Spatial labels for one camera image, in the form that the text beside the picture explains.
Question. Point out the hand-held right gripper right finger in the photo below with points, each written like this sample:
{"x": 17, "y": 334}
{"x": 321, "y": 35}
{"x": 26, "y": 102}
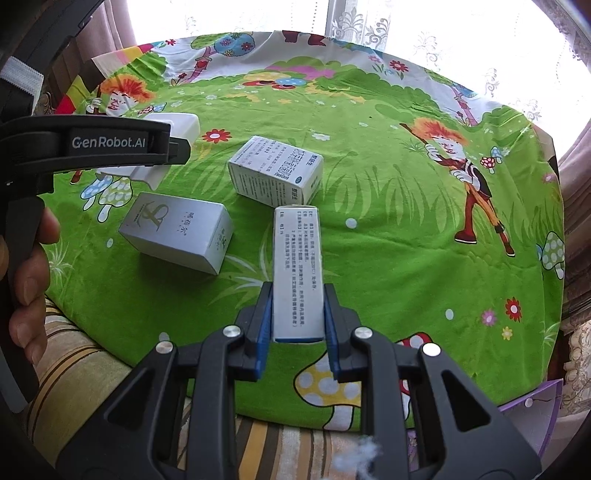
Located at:
{"x": 331, "y": 341}

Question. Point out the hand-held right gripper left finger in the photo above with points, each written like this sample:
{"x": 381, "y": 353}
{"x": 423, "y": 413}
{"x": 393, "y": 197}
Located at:
{"x": 264, "y": 332}

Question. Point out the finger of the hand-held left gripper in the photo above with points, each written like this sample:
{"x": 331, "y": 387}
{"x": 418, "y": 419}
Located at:
{"x": 180, "y": 153}

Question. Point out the white plastic plug device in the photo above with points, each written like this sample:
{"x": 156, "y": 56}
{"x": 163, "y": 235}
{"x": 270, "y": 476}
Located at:
{"x": 184, "y": 127}

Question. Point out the narrow white text box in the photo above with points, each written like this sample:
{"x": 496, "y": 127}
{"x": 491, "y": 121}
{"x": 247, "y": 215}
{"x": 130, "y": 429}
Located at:
{"x": 298, "y": 277}

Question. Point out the silver-white tall box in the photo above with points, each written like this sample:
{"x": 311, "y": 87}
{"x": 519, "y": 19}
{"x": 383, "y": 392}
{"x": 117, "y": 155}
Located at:
{"x": 175, "y": 230}

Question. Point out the white box with blue print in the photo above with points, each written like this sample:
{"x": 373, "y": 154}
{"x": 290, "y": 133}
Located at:
{"x": 272, "y": 166}

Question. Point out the person's left hand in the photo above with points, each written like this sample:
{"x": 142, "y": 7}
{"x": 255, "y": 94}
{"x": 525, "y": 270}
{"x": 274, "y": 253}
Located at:
{"x": 34, "y": 295}

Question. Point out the white fluff tuft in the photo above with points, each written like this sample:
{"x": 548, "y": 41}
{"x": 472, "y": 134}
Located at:
{"x": 364, "y": 454}

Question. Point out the green cartoon printed cloth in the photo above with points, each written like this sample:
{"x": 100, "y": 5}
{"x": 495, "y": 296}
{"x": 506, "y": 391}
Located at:
{"x": 392, "y": 230}

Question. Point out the brown curtain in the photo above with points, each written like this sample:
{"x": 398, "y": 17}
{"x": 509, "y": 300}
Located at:
{"x": 124, "y": 23}

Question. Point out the striped beige cover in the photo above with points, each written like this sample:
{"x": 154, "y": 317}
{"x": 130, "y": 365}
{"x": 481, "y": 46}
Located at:
{"x": 83, "y": 369}

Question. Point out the purple paper sheet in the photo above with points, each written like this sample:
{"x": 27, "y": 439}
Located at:
{"x": 535, "y": 415}

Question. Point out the mauve patterned curtain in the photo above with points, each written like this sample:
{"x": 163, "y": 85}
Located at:
{"x": 577, "y": 207}

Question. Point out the white lace curtain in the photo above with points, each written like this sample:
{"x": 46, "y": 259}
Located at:
{"x": 461, "y": 27}

